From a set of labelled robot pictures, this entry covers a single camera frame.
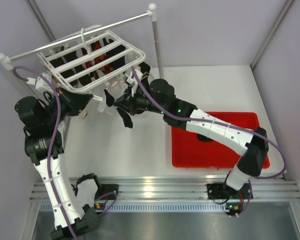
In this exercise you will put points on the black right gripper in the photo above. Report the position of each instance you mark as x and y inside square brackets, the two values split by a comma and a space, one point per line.
[128, 101]

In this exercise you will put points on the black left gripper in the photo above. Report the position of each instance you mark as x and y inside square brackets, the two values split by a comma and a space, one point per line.
[75, 101]

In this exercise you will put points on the black sock with white stripes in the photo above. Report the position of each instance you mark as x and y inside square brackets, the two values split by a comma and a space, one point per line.
[110, 100]

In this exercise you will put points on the white plastic clip hanger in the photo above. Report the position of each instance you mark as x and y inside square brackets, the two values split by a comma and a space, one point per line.
[68, 65]

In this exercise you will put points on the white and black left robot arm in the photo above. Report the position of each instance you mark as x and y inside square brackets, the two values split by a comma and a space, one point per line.
[72, 206]

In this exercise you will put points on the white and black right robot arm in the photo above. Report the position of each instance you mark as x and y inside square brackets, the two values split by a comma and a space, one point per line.
[159, 97]

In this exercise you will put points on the black sock with tan stripes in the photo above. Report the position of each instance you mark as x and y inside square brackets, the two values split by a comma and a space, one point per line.
[145, 70]

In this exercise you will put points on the metal drying rack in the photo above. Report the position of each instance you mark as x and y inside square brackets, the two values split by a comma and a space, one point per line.
[151, 13]

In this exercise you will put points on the plain black hanging sock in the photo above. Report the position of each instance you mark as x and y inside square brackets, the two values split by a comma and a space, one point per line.
[118, 63]

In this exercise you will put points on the black argyle patterned sock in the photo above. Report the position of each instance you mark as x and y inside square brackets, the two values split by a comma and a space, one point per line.
[104, 69]

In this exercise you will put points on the red plastic tray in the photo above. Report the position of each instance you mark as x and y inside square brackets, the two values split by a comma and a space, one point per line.
[191, 151]

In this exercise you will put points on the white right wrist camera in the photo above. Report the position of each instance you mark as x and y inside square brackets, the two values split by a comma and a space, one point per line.
[131, 81]

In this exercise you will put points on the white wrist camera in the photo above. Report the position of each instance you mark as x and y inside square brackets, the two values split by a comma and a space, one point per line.
[131, 81]
[39, 84]

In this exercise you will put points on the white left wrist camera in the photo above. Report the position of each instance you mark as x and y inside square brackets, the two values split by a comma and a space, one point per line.
[39, 84]

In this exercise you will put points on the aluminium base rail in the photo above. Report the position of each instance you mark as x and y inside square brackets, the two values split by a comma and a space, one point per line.
[190, 194]

